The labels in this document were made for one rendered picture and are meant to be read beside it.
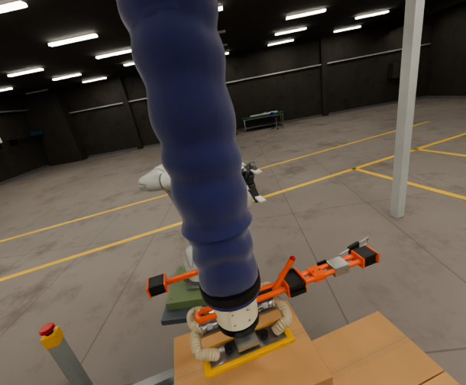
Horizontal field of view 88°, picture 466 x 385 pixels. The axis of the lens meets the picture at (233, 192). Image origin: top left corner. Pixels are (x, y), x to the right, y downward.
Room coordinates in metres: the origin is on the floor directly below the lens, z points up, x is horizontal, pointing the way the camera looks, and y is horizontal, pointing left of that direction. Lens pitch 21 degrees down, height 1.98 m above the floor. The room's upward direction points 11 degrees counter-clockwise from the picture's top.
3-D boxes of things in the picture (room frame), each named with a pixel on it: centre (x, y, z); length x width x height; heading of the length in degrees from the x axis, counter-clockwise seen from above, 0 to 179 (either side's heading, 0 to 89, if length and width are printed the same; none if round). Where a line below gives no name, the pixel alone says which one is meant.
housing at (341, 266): (0.82, -0.38, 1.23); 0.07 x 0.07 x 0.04; 13
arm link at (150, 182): (1.48, 0.49, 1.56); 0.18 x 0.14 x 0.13; 73
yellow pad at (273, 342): (0.63, 0.05, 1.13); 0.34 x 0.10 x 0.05; 103
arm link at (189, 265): (1.40, 0.33, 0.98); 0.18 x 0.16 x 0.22; 163
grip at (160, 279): (0.91, 0.42, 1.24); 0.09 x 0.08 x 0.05; 13
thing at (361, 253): (0.85, -0.51, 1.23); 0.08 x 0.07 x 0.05; 103
